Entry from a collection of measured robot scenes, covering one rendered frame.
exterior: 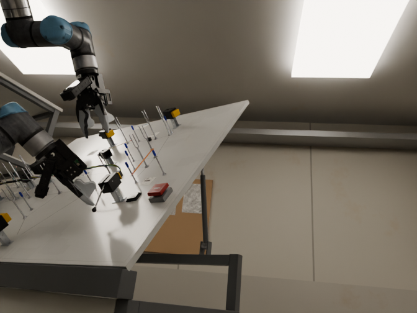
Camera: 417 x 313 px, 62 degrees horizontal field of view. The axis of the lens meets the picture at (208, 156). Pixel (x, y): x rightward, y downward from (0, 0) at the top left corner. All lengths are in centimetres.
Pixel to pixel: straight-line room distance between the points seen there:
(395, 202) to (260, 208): 123
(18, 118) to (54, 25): 28
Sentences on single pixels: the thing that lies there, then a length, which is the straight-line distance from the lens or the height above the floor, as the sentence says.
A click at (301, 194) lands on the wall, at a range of 348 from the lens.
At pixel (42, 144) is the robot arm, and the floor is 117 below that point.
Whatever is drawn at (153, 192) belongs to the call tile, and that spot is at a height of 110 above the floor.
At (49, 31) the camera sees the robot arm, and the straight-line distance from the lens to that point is 113.
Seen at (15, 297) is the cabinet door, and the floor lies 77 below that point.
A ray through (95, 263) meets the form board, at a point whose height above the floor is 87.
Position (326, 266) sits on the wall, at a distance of 336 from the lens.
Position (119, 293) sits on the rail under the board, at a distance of 88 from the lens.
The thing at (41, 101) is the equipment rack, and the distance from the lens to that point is 232.
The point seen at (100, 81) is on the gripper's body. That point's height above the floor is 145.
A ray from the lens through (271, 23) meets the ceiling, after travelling 266.
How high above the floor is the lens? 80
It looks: 23 degrees up
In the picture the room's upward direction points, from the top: 6 degrees clockwise
